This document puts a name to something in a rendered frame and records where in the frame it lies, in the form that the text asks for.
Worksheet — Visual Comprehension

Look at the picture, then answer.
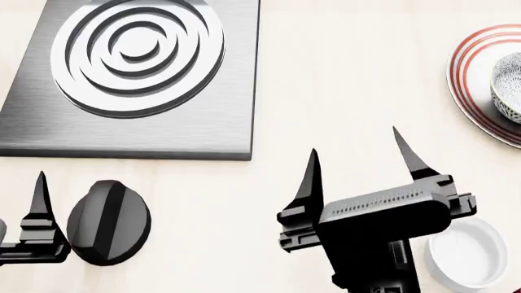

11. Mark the black stove knob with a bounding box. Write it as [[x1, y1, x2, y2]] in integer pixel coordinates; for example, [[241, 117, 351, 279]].
[[66, 179, 152, 267]]

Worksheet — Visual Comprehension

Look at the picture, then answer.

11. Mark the white ramekin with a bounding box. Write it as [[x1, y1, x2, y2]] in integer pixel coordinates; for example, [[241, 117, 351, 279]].
[[422, 215, 510, 291]]

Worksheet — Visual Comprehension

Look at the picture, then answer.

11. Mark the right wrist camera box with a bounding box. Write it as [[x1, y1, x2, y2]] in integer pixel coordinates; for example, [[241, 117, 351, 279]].
[[318, 181, 452, 239]]

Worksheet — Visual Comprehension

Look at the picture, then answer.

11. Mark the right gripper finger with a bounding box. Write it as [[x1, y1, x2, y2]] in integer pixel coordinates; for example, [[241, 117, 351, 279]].
[[277, 147, 326, 230], [392, 125, 455, 198]]

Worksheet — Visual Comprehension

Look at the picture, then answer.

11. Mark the silver flat stove with burner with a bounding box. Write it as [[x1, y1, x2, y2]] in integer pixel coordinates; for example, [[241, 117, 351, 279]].
[[0, 0, 261, 162]]

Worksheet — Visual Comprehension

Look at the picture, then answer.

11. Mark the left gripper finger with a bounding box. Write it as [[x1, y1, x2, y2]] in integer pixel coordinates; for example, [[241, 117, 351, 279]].
[[19, 170, 71, 246]]

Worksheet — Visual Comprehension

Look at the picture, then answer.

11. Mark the white plate with red stripes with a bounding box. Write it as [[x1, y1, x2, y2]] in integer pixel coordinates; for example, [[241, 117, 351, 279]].
[[445, 23, 521, 150]]

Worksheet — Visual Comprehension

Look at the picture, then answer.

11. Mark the white bowl with dark pattern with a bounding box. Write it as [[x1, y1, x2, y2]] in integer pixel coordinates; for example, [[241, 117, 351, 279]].
[[489, 51, 521, 125]]

